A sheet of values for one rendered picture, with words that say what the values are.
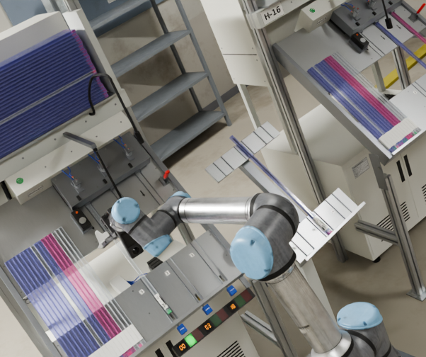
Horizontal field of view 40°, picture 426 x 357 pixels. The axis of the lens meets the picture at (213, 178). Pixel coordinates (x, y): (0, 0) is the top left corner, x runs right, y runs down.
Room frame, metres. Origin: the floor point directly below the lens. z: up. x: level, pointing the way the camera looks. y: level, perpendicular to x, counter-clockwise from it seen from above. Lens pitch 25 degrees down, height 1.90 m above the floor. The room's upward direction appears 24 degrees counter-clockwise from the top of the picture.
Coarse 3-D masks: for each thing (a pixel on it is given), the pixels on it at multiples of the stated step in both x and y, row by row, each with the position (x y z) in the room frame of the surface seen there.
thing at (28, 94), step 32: (64, 32) 2.19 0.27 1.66; (0, 64) 2.10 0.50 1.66; (32, 64) 2.08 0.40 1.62; (64, 64) 2.12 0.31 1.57; (0, 96) 2.03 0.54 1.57; (32, 96) 2.06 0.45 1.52; (64, 96) 2.10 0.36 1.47; (96, 96) 2.14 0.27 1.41; (0, 128) 2.00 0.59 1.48; (32, 128) 2.04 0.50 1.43
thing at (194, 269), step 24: (216, 240) 1.84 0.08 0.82; (168, 264) 1.79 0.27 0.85; (192, 264) 1.78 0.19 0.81; (216, 264) 1.78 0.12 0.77; (144, 288) 1.73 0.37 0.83; (168, 288) 1.73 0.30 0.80; (192, 288) 1.72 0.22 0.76; (216, 288) 1.72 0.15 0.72; (144, 312) 1.67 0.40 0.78; (144, 336) 1.61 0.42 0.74
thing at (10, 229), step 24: (144, 168) 2.07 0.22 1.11; (48, 192) 2.01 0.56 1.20; (120, 192) 2.00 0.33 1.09; (144, 192) 2.00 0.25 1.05; (168, 192) 1.99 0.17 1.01; (0, 216) 1.95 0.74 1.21; (24, 216) 1.95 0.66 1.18; (48, 216) 1.94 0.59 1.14; (0, 240) 1.88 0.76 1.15; (24, 240) 1.88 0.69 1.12; (72, 240) 1.87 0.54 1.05; (96, 240) 1.87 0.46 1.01; (0, 264) 1.82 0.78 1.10
